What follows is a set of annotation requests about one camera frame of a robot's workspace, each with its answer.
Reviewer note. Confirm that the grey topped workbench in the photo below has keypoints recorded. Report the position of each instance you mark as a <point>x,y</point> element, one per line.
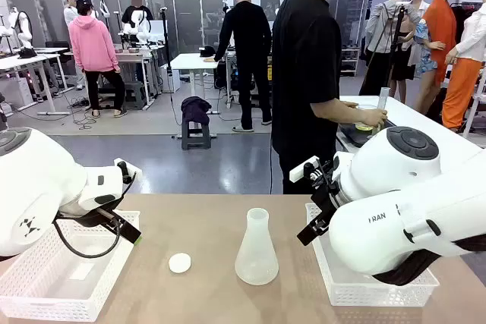
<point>133,54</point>

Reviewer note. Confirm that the person in black printed tee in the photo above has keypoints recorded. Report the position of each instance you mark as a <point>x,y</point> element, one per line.
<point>137,16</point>

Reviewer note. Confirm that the clear plastic graduated cylinder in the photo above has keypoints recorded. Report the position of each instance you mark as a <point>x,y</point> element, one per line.
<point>383,98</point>

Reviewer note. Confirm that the long white desk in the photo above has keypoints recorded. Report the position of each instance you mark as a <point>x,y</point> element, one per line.
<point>23,59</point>

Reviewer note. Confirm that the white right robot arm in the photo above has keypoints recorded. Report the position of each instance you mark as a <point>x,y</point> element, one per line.
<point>398,202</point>

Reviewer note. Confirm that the mannequin in grey shirt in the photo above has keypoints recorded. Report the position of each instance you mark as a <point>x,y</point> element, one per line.
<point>381,28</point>

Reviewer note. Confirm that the grey plastic step stool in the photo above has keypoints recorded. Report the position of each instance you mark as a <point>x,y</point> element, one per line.
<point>195,136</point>

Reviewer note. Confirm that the figure in blue floral dress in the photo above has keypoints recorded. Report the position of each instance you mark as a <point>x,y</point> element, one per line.
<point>424,39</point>

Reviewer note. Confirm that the mannequin in orange dress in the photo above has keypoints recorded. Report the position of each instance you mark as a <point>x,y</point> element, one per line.
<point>442,28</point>

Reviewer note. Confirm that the person in pink hoodie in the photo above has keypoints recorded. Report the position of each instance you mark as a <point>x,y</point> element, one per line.
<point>93,43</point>

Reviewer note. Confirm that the black camera tripod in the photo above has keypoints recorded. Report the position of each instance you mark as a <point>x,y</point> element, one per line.
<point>395,35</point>

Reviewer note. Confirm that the person in white shirt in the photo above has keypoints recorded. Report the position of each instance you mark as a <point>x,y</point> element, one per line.
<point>69,13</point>

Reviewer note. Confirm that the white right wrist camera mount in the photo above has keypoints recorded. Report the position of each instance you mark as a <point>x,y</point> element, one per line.
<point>302,170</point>

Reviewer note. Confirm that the person in black clothes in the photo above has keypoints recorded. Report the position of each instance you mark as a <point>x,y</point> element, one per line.
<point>247,43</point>

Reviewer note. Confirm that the black plastic tray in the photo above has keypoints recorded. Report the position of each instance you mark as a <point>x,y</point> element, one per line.
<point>353,136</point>

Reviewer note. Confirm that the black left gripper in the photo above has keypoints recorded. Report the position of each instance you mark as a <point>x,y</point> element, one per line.
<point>85,218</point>

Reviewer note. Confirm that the round white flask cap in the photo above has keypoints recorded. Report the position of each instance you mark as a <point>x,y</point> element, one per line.
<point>179,263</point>

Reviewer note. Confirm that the white standing desk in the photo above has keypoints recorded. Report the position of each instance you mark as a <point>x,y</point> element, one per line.
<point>191,61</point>

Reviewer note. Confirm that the person in black t-shirt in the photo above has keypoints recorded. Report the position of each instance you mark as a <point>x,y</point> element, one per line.
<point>303,73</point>

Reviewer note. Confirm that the mannequin in white blouse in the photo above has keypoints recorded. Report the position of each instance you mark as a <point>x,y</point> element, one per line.
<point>461,85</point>

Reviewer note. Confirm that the translucent plastic conical flask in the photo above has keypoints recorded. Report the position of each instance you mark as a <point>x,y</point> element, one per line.
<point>256,259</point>

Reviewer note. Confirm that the dark purple cloth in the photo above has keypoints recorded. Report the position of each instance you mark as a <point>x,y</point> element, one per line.
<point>195,107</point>

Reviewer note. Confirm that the dark grey step stool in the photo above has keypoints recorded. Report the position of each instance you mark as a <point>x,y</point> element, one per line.
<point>134,92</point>

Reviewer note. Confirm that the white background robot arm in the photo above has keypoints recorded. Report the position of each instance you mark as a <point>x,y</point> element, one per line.
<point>23,28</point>

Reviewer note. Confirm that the white perforated plastic basket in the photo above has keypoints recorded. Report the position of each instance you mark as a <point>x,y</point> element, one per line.
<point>364,290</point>
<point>57,282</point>

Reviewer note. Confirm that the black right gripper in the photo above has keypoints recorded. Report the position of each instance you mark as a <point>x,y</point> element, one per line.
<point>325,202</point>

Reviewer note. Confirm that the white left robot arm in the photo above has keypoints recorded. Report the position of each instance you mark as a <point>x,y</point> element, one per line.
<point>34,187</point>

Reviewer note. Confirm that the person's right hand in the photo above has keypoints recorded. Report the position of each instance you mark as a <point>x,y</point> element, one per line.
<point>375,117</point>

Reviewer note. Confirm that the black light stand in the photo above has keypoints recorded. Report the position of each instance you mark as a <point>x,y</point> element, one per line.
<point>166,43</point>

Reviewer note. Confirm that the person's right forearm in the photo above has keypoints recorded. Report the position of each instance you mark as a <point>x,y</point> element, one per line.
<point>338,111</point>

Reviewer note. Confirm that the white shoe rack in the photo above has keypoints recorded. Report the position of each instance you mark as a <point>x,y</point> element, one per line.
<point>350,62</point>

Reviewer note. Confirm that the person's left hand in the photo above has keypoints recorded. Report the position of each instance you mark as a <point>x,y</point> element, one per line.
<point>351,104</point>

